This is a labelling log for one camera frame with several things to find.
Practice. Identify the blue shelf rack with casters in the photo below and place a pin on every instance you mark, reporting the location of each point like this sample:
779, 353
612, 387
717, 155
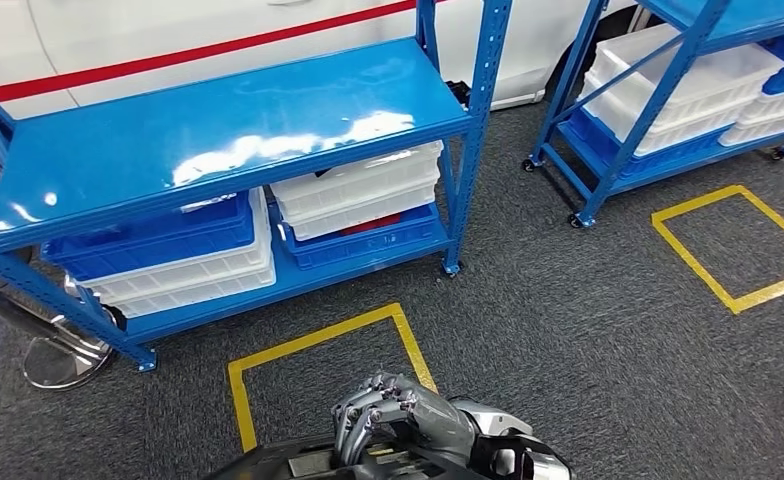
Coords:
657, 99

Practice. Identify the black plastic plate bracket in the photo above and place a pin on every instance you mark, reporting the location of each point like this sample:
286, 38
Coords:
312, 467

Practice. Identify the white car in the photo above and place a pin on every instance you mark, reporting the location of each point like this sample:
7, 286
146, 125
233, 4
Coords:
167, 33

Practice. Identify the white plastic crate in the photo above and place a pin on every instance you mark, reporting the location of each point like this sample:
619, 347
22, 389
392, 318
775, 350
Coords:
763, 132
690, 132
359, 179
359, 215
193, 298
716, 73
783, 106
186, 275

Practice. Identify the red barrier belt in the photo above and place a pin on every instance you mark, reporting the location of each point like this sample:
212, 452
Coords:
200, 53

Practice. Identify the black ribbed plastic part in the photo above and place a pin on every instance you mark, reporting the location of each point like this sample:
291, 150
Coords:
458, 93

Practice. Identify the chrome base stanchion post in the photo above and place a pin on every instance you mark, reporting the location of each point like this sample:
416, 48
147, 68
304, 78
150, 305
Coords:
67, 364

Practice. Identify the red plastic object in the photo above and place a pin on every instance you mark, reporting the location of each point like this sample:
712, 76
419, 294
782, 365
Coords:
372, 224

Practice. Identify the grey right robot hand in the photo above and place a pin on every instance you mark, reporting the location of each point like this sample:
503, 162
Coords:
432, 417

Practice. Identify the blue metal shelf rack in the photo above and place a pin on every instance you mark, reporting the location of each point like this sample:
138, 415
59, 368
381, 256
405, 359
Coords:
200, 119

